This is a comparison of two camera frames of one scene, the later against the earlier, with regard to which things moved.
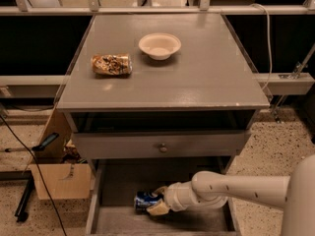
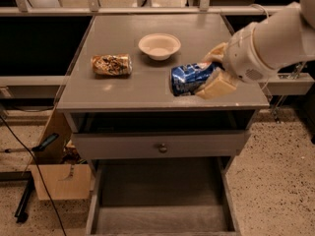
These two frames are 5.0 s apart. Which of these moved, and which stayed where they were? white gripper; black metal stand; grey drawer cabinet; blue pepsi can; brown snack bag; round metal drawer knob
Moved: blue pepsi can; white gripper
Stayed: brown snack bag; grey drawer cabinet; round metal drawer knob; black metal stand
